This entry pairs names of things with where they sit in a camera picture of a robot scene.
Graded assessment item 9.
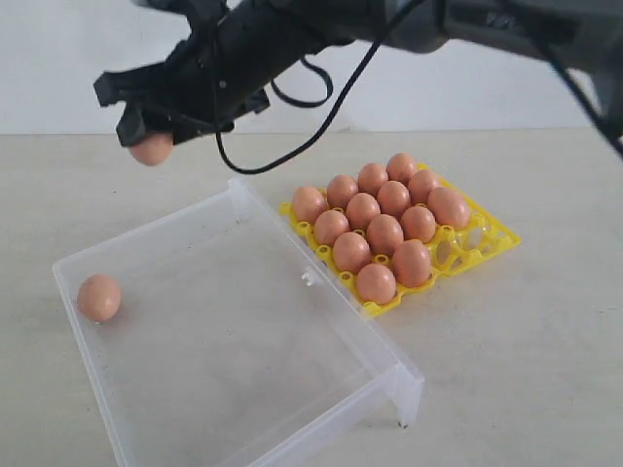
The brown egg second row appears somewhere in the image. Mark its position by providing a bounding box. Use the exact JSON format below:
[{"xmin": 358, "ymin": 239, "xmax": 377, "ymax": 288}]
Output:
[{"xmin": 129, "ymin": 133, "xmax": 173, "ymax": 166}]

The black camera cable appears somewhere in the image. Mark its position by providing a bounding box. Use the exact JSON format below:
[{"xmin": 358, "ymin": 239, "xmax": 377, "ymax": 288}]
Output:
[{"xmin": 208, "ymin": 0, "xmax": 623, "ymax": 175}]

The brown egg lone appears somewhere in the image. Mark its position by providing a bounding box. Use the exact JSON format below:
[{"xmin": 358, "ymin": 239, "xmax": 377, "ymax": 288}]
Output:
[{"xmin": 355, "ymin": 263, "xmax": 396, "ymax": 305}]

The brown egg top back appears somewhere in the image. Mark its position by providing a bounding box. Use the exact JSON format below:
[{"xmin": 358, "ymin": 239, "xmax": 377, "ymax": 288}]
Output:
[{"xmin": 391, "ymin": 239, "xmax": 432, "ymax": 288}]

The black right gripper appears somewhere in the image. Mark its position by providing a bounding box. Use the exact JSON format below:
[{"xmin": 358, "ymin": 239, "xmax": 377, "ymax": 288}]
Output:
[{"xmin": 93, "ymin": 1, "xmax": 360, "ymax": 146}]

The yellow plastic egg tray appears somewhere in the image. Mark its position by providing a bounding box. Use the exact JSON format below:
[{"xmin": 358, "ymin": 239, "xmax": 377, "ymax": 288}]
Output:
[{"xmin": 280, "ymin": 172, "xmax": 521, "ymax": 316}]

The brown egg third row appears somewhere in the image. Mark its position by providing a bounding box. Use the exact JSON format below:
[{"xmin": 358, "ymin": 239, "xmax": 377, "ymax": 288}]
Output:
[{"xmin": 366, "ymin": 214, "xmax": 404, "ymax": 257}]

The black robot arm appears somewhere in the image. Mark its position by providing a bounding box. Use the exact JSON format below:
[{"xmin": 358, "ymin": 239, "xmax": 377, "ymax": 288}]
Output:
[{"xmin": 93, "ymin": 1, "xmax": 622, "ymax": 147}]

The clear plastic box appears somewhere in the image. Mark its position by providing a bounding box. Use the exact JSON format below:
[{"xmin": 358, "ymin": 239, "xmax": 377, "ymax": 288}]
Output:
[{"xmin": 53, "ymin": 179, "xmax": 423, "ymax": 466}]

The brown egg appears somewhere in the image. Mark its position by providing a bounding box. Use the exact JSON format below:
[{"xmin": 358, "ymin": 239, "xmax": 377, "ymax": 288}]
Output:
[
  {"xmin": 291, "ymin": 186, "xmax": 329, "ymax": 224},
  {"xmin": 77, "ymin": 274, "xmax": 122, "ymax": 323},
  {"xmin": 407, "ymin": 169, "xmax": 441, "ymax": 205},
  {"xmin": 357, "ymin": 162, "xmax": 388, "ymax": 198},
  {"xmin": 426, "ymin": 186, "xmax": 471, "ymax": 230},
  {"xmin": 332, "ymin": 232, "xmax": 372, "ymax": 274},
  {"xmin": 385, "ymin": 152, "xmax": 419, "ymax": 186},
  {"xmin": 377, "ymin": 180, "xmax": 411, "ymax": 219},
  {"xmin": 346, "ymin": 193, "xmax": 381, "ymax": 231},
  {"xmin": 391, "ymin": 239, "xmax": 432, "ymax": 288},
  {"xmin": 326, "ymin": 174, "xmax": 358, "ymax": 209},
  {"xmin": 313, "ymin": 209, "xmax": 350, "ymax": 247},
  {"xmin": 400, "ymin": 205, "xmax": 437, "ymax": 243}
]

